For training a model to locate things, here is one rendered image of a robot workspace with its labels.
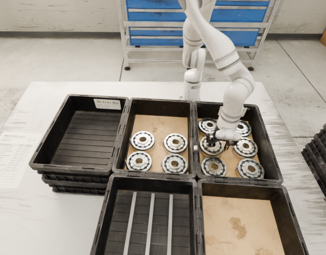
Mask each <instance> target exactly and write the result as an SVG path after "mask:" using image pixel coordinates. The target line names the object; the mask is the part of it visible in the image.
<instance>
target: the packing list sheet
mask: <svg viewBox="0 0 326 255"><path fill-rule="evenodd" d="M41 135H42V134H36V133H16V132H3V133H2V135H1V136H0V188H18V187H19V184H20V182H21V180H22V177H23V175H24V173H25V170H26V168H27V166H28V163H29V161H30V159H31V156H32V154H33V151H34V149H35V147H36V144H37V142H38V141H39V139H40V137H41Z"/></svg>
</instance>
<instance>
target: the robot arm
mask: <svg viewBox="0 0 326 255"><path fill-rule="evenodd" d="M178 2H179V4H180V6H181V8H182V9H183V11H184V13H185V14H186V16H187V18H186V20H185V22H184V25H183V55H182V63H183V66H184V67H186V68H193V69H190V70H188V71H186V72H185V74H184V82H183V97H182V100H189V101H192V102H193V103H194V102H195V101H199V96H200V89H201V82H202V75H203V69H204V65H205V60H206V51H205V49H200V47H201V46H202V45H203V44H205V45H206V47H207V49H208V50H209V52H210V54H211V56H212V58H213V61H214V63H215V65H216V67H217V69H218V71H219V73H220V74H221V75H222V76H229V77H230V78H231V80H232V83H231V84H230V85H229V86H228V87H227V88H226V90H225V93H224V96H223V108H222V111H221V114H220V116H219V118H218V121H217V124H216V127H215V130H213V131H212V132H210V131H209V130H206V143H209V146H211V147H213V144H214V143H216V142H217V141H226V144H225V146H224V151H226V150H228V149H229V147H230V146H235V145H236V144H237V142H238V141H240V140H241V138H242V135H241V134H240V133H238V132H237V131H236V129H237V126H238V124H239V121H240V118H241V115H242V113H243V110H244V106H243V104H244V102H245V101H246V100H247V98H248V97H249V96H250V95H251V94H252V93H253V91H254V89H255V81H254V78H253V76H252V75H251V73H250V72H249V71H248V70H247V68H246V67H245V66H244V65H243V64H242V62H241V60H240V58H239V55H238V53H237V51H236V49H235V46H234V44H233V43H232V41H231V40H230V39H229V38H228V37H227V36H226V35H225V34H223V33H222V32H220V31H219V30H217V29H215V28H214V27H213V26H211V25H210V24H209V23H210V19H211V15H212V12H213V9H214V6H215V3H216V0H178ZM211 135H213V137H212V138H211V139H210V138H209V137H210V136H211Z"/></svg>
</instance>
